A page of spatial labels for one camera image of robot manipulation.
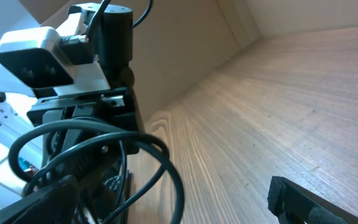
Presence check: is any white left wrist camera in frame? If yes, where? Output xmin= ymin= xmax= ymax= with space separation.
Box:
xmin=0 ymin=12 xmax=110 ymax=98

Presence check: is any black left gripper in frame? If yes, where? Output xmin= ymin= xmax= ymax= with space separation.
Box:
xmin=26 ymin=87 xmax=144 ymax=187

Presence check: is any black left camera cable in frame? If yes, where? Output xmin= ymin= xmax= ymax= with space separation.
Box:
xmin=85 ymin=0 xmax=154 ymax=40

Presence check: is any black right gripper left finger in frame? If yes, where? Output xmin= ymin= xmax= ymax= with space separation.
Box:
xmin=0 ymin=175 xmax=79 ymax=224

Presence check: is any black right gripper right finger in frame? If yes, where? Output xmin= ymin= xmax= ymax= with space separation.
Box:
xmin=267 ymin=176 xmax=358 ymax=224

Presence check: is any thin black cable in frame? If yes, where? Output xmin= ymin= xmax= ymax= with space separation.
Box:
xmin=7 ymin=116 xmax=185 ymax=224

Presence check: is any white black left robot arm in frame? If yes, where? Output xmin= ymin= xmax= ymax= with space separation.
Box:
xmin=0 ymin=1 xmax=144 ymax=211

